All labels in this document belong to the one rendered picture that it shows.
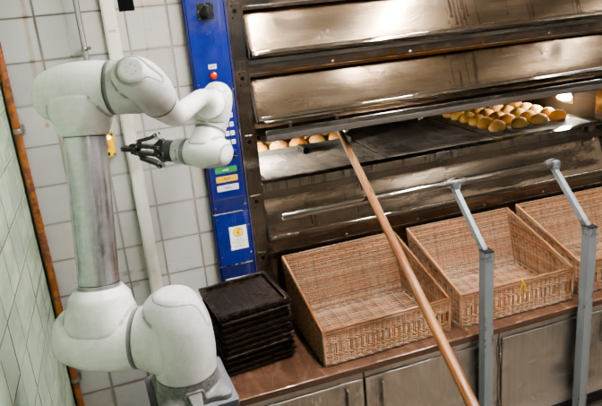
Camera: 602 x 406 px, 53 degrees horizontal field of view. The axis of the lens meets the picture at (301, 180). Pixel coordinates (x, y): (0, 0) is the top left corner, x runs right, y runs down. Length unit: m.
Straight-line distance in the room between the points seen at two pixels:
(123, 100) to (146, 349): 0.59
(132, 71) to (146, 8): 0.95
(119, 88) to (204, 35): 0.96
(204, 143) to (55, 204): 0.75
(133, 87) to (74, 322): 0.58
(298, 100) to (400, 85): 0.47
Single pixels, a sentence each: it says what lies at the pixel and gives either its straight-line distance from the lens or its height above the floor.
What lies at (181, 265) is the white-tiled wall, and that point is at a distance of 2.58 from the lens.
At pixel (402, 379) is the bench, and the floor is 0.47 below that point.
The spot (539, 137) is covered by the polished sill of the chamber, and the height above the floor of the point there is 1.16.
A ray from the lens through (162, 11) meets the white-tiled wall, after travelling 2.37.
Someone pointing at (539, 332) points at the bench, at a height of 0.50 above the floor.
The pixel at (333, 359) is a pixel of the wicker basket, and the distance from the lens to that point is 2.38.
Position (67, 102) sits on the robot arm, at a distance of 1.50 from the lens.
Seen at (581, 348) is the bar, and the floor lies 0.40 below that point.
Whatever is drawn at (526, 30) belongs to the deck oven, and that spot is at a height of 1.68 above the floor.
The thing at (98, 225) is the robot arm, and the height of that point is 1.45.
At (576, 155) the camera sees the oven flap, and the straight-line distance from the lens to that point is 3.34.
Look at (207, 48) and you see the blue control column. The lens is 2.37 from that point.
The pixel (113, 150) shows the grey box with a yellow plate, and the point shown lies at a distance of 2.34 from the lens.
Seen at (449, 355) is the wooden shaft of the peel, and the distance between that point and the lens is 1.71.
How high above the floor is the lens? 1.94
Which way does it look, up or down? 17 degrees down
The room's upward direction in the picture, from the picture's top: 5 degrees counter-clockwise
